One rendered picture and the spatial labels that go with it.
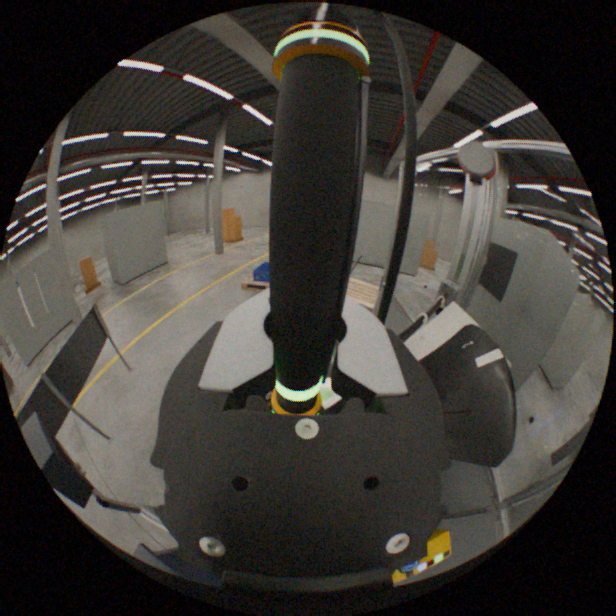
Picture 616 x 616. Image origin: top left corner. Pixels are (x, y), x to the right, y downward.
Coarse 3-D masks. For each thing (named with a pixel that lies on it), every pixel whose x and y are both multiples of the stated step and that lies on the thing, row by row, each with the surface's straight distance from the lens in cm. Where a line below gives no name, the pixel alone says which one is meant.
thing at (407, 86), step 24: (384, 24) 29; (408, 72) 21; (408, 96) 19; (408, 120) 17; (408, 144) 16; (408, 168) 15; (408, 192) 15; (408, 216) 15; (384, 288) 16; (384, 312) 17
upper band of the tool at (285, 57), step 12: (300, 24) 12; (336, 24) 12; (288, 36) 11; (312, 36) 10; (324, 36) 10; (360, 36) 12; (300, 48) 10; (312, 48) 10; (324, 48) 10; (336, 48) 10; (276, 60) 10; (288, 60) 10; (348, 60) 10; (360, 60) 10; (276, 72) 11; (360, 72) 10
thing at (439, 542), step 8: (432, 536) 62; (440, 536) 61; (448, 536) 64; (432, 544) 60; (440, 544) 62; (448, 544) 65; (432, 552) 62; (440, 552) 64; (424, 560) 61; (440, 560) 65; (400, 568) 58; (416, 568) 61; (392, 576) 60; (400, 576) 59
